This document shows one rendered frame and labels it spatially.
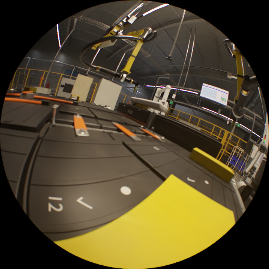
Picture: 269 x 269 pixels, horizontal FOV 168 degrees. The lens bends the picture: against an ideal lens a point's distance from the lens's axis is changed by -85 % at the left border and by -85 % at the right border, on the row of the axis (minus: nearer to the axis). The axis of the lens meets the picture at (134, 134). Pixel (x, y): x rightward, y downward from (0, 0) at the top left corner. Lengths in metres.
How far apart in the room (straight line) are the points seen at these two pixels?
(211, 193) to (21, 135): 0.28
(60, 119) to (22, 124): 0.13
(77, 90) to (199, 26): 10.25
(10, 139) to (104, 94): 4.68
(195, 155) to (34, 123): 0.37
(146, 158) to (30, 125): 0.19
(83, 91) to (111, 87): 1.38
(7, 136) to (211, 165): 0.41
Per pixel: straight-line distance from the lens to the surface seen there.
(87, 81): 4.65
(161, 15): 10.12
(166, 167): 0.16
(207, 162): 0.29
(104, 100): 4.79
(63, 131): 0.19
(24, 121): 0.18
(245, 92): 0.47
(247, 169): 2.35
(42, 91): 4.60
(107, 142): 0.16
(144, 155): 0.16
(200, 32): 10.50
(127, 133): 0.26
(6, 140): 0.15
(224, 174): 0.30
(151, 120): 0.61
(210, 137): 0.48
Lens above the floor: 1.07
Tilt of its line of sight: 14 degrees down
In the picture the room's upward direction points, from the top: 21 degrees clockwise
